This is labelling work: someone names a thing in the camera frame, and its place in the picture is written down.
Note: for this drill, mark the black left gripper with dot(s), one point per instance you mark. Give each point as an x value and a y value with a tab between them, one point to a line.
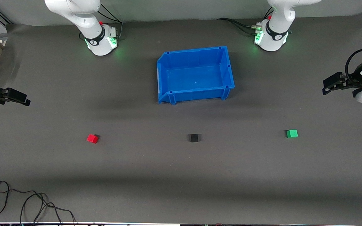
354	82

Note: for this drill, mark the small green cube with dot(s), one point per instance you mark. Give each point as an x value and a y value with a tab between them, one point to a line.
292	133

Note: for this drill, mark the small red cube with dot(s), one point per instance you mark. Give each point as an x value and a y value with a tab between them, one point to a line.
92	138

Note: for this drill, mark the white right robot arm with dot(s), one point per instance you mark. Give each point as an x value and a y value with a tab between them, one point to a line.
88	18

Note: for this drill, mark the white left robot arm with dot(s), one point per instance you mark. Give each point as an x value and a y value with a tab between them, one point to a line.
276	22

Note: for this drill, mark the small black cube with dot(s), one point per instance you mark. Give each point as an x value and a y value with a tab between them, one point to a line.
194	138

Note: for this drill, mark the blue plastic storage bin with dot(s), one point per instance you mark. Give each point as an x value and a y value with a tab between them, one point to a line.
196	78

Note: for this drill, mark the aluminium frame rail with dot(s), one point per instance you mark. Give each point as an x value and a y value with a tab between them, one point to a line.
2	16

